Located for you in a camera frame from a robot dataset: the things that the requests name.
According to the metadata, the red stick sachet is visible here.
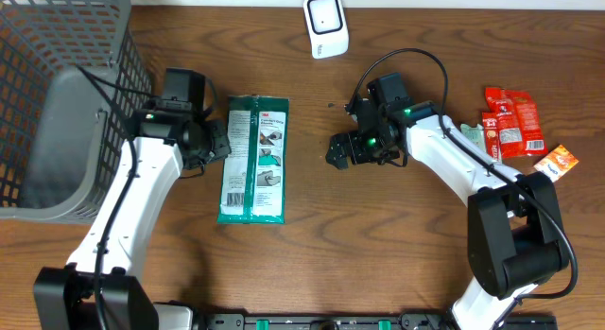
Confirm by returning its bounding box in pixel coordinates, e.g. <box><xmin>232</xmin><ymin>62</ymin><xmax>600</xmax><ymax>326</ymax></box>
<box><xmin>482</xmin><ymin>112</ymin><xmax>502</xmax><ymax>162</ymax></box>

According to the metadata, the dark green package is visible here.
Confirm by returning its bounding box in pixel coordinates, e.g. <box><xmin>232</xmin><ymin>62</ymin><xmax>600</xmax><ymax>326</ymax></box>
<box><xmin>217</xmin><ymin>96</ymin><xmax>289</xmax><ymax>224</ymax></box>

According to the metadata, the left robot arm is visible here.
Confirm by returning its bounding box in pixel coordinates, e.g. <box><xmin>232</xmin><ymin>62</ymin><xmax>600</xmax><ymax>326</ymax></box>
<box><xmin>33</xmin><ymin>68</ymin><xmax>231</xmax><ymax>330</ymax></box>

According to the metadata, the white barcode scanner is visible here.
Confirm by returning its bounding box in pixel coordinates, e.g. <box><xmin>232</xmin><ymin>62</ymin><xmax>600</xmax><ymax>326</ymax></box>
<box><xmin>302</xmin><ymin>0</ymin><xmax>350</xmax><ymax>60</ymax></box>

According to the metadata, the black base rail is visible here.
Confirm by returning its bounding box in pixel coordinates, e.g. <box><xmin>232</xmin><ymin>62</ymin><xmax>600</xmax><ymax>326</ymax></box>
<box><xmin>150</xmin><ymin>312</ymin><xmax>560</xmax><ymax>330</ymax></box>

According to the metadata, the grey plastic mesh basket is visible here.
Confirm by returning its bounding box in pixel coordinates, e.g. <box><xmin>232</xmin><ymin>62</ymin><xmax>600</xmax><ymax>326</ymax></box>
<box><xmin>1</xmin><ymin>0</ymin><xmax>151</xmax><ymax>224</ymax></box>

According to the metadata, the light green wipes pack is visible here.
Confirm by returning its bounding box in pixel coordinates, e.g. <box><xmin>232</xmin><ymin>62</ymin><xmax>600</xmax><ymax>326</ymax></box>
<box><xmin>460</xmin><ymin>124</ymin><xmax>487</xmax><ymax>152</ymax></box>

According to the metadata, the small orange white box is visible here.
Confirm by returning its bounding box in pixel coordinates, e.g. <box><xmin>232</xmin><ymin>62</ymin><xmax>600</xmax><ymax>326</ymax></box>
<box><xmin>533</xmin><ymin>145</ymin><xmax>579</xmax><ymax>182</ymax></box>

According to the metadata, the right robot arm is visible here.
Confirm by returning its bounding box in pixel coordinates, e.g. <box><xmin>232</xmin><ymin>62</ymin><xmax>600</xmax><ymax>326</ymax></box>
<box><xmin>326</xmin><ymin>73</ymin><xmax>578</xmax><ymax>329</ymax></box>

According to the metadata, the red snack bag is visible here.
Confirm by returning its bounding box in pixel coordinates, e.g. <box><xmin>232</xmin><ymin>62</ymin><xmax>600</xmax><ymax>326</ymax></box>
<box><xmin>485</xmin><ymin>87</ymin><xmax>548</xmax><ymax>158</ymax></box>

